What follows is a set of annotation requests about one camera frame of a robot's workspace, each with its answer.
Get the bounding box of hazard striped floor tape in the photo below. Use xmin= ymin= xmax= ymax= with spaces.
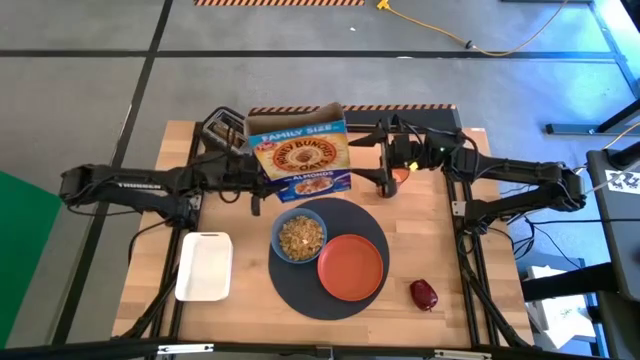
xmin=193 ymin=0 xmax=366 ymax=7

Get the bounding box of black side cart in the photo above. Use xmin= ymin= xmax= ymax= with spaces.
xmin=585 ymin=148 xmax=640 ymax=301

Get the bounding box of white rectangular dish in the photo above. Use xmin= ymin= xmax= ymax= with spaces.
xmin=174 ymin=231 xmax=234 ymax=303

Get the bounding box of yellow floor cable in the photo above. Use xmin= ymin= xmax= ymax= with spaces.
xmin=377 ymin=0 xmax=571 ymax=57

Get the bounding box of orange plate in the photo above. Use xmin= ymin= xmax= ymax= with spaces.
xmin=316 ymin=233 xmax=385 ymax=303

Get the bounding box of black toaster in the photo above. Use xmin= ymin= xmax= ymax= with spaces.
xmin=202 ymin=106 xmax=252 ymax=155

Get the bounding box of white marker tag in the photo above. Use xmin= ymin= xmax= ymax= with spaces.
xmin=604 ymin=169 xmax=640 ymax=196

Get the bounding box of light blue bowl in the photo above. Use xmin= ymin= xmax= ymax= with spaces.
xmin=270 ymin=207 xmax=329 ymax=265

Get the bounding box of hazard striped table edge strip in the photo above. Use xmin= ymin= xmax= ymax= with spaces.
xmin=248 ymin=103 xmax=457 ymax=115

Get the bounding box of white cardboard box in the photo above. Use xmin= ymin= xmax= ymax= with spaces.
xmin=527 ymin=264 xmax=599 ymax=351

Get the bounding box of honey bunches cereal box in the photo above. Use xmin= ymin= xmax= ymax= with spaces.
xmin=243 ymin=102 xmax=353 ymax=204

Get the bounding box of green floor mat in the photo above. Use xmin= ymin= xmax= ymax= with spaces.
xmin=0 ymin=169 xmax=64 ymax=349

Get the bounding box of red apple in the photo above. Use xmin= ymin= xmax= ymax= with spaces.
xmin=409 ymin=278 xmax=439 ymax=312

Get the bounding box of cereal flakes heap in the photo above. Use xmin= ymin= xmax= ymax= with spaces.
xmin=278 ymin=214 xmax=325 ymax=262

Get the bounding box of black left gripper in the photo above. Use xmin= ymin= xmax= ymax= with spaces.
xmin=222 ymin=149 xmax=271 ymax=217

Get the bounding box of dark round woven placemat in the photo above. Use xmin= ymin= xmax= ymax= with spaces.
xmin=267 ymin=197 xmax=391 ymax=321

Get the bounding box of orange glass tumbler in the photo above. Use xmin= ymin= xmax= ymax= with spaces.
xmin=389 ymin=167 xmax=412 ymax=199

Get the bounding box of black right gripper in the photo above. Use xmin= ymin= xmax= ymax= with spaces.
xmin=348 ymin=115 xmax=427 ymax=199

